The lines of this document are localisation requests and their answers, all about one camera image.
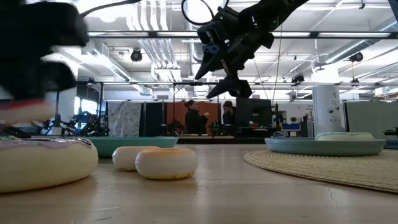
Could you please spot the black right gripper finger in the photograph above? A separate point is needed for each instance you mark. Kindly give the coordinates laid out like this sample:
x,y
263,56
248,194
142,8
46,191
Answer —
x,y
213,59
236,88

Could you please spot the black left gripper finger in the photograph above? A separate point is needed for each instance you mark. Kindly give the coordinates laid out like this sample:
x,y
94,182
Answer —
x,y
34,81

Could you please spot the small red frosted donut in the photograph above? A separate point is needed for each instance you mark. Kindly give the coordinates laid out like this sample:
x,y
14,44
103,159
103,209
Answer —
x,y
21,112

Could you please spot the small orange frosted donut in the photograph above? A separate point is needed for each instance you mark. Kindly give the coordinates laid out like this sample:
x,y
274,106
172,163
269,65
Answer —
x,y
166,165

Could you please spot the large green frosted donut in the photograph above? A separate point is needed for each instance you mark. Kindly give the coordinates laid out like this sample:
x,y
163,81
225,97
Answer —
x,y
343,136

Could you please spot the small pale orange donut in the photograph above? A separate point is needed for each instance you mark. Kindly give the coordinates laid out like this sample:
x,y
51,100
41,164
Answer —
x,y
124,158

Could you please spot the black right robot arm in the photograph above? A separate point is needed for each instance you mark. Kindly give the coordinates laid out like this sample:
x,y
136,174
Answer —
x,y
270,12

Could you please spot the person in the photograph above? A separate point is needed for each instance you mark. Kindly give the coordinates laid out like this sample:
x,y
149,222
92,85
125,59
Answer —
x,y
195,121
229,116

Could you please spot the black computer monitor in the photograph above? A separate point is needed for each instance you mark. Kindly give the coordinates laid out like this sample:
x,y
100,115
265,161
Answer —
x,y
253,112

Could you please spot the blue storage box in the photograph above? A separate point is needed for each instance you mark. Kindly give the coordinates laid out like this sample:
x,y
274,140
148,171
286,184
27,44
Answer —
x,y
290,127

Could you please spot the black hanging ceiling device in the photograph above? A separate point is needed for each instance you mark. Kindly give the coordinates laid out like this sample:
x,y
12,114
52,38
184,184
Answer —
x,y
356,57
136,55

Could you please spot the large purple squiggle donut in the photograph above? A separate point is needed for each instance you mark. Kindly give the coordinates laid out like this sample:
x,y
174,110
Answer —
x,y
43,165

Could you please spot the white cylindrical pillar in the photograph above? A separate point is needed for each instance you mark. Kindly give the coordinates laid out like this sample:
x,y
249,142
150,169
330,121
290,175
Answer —
x,y
326,109

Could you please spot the patterned grey curtain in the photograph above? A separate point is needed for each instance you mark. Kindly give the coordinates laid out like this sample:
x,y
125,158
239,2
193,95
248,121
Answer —
x,y
124,119

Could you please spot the grey-blue round plate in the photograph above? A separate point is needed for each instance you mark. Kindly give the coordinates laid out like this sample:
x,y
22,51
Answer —
x,y
323,147

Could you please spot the teal round plate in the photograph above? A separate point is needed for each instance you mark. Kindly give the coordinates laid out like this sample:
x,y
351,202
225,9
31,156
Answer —
x,y
133,144

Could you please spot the round woven tan placemat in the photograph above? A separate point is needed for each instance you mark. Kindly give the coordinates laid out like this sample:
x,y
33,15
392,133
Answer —
x,y
326,169

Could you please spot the grey partition panel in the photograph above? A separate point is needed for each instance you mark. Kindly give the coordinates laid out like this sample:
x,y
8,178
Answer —
x,y
371,119

